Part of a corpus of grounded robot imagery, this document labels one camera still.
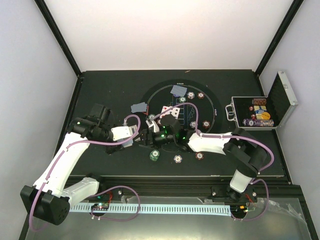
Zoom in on green chip stack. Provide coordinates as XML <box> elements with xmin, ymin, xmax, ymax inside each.
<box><xmin>149</xmin><ymin>150</ymin><xmax>160</xmax><ymax>162</ymax></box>

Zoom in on blue-backed playing card deck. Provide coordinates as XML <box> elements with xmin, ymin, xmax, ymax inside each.
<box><xmin>117</xmin><ymin>125</ymin><xmax>138</xmax><ymax>148</ymax></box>

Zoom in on green chips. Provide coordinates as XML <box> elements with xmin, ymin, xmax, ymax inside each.
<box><xmin>179</xmin><ymin>96</ymin><xmax>187</xmax><ymax>103</ymax></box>
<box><xmin>148</xmin><ymin>114</ymin><xmax>155</xmax><ymax>120</ymax></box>

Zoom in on red triangular all-in button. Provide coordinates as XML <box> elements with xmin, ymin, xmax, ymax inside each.
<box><xmin>142</xmin><ymin>106</ymin><xmax>149</xmax><ymax>116</ymax></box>

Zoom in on dealt cards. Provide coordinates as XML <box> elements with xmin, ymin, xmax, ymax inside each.
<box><xmin>130</xmin><ymin>102</ymin><xmax>148</xmax><ymax>113</ymax></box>
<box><xmin>170</xmin><ymin>85</ymin><xmax>188</xmax><ymax>97</ymax></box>

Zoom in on face-up nine of hearts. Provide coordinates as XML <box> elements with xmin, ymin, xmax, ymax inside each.
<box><xmin>160</xmin><ymin>106</ymin><xmax>176</xmax><ymax>118</ymax></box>

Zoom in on face-up spades card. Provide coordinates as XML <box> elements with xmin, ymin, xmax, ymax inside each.
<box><xmin>169</xmin><ymin>107</ymin><xmax>181</xmax><ymax>119</ymax></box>

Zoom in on red chip stack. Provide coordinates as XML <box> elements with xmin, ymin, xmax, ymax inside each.
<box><xmin>195</xmin><ymin>152</ymin><xmax>204</xmax><ymax>160</ymax></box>

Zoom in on red chips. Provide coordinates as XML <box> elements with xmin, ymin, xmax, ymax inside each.
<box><xmin>197</xmin><ymin>92</ymin><xmax>205</xmax><ymax>99</ymax></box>
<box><xmin>202</xmin><ymin>120</ymin><xmax>211</xmax><ymax>129</ymax></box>

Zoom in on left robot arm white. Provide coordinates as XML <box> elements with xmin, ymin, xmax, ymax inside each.
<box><xmin>20</xmin><ymin>115</ymin><xmax>141</xmax><ymax>230</ymax></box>

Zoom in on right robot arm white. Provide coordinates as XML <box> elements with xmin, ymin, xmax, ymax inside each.
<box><xmin>138</xmin><ymin>127</ymin><xmax>275</xmax><ymax>203</ymax></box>

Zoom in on round black poker mat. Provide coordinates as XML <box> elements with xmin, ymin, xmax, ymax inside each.
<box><xmin>137</xmin><ymin>79</ymin><xmax>223</xmax><ymax>150</ymax></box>

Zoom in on left controller circuit board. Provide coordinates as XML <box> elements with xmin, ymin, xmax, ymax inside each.
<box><xmin>91</xmin><ymin>203</ymin><xmax>109</xmax><ymax>211</ymax></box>

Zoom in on controller circuit board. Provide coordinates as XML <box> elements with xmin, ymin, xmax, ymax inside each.
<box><xmin>230</xmin><ymin>205</ymin><xmax>257</xmax><ymax>213</ymax></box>
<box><xmin>91</xmin><ymin>203</ymin><xmax>109</xmax><ymax>211</ymax></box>

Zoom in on purple chips row in case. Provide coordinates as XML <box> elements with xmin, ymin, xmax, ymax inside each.
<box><xmin>242</xmin><ymin>118</ymin><xmax>275</xmax><ymax>127</ymax></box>

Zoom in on boxed card deck in case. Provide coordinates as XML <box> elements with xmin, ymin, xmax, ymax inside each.
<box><xmin>253</xmin><ymin>105</ymin><xmax>267</xmax><ymax>119</ymax></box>

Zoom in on aluminium poker case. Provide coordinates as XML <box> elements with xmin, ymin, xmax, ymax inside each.
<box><xmin>225</xmin><ymin>71</ymin><xmax>299</xmax><ymax>131</ymax></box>

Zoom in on brown chips row in case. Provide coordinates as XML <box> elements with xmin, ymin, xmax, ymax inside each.
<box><xmin>252</xmin><ymin>98</ymin><xmax>267</xmax><ymax>106</ymax></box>

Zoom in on right controller circuit board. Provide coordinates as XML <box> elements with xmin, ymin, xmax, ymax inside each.
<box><xmin>230</xmin><ymin>205</ymin><xmax>257</xmax><ymax>213</ymax></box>

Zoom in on yellow round button in case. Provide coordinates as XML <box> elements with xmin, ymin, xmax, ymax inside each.
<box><xmin>261</xmin><ymin>111</ymin><xmax>271</xmax><ymax>120</ymax></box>

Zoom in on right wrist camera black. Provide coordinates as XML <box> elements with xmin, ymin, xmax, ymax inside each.
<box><xmin>160</xmin><ymin>114</ymin><xmax>182</xmax><ymax>134</ymax></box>

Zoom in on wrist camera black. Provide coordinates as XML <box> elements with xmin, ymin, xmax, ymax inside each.
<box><xmin>160</xmin><ymin>114</ymin><xmax>182</xmax><ymax>134</ymax></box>
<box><xmin>89</xmin><ymin>103</ymin><xmax>111</xmax><ymax>123</ymax></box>

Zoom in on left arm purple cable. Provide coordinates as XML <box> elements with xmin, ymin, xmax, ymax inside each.
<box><xmin>27</xmin><ymin>115</ymin><xmax>142</xmax><ymax>232</ymax></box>

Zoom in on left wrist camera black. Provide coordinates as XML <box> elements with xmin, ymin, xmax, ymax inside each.
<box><xmin>89</xmin><ymin>103</ymin><xmax>111</xmax><ymax>123</ymax></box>

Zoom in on white slotted cable duct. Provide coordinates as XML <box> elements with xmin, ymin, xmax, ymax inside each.
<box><xmin>70</xmin><ymin>202</ymin><xmax>231</xmax><ymax>217</ymax></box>

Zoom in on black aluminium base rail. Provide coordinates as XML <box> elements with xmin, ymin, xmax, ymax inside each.
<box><xmin>98</xmin><ymin>176</ymin><xmax>304</xmax><ymax>200</ymax></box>

